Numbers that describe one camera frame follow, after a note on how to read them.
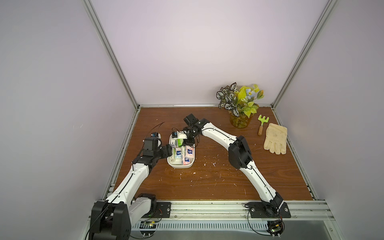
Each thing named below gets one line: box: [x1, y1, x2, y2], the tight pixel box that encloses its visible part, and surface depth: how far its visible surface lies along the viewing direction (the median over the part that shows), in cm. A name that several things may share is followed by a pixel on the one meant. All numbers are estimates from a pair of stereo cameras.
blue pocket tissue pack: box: [175, 147, 182, 159], surface depth 92 cm
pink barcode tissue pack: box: [183, 156, 191, 166], surface depth 88 cm
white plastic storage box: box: [167, 134, 195, 169], surface depth 90 cm
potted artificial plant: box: [216, 82, 264, 129], surface depth 96 cm
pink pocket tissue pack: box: [185, 145, 194, 158], surface depth 89 cm
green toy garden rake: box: [258, 114, 270, 136], surface depth 112 cm
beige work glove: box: [263, 123, 288, 155], surface depth 102 cm
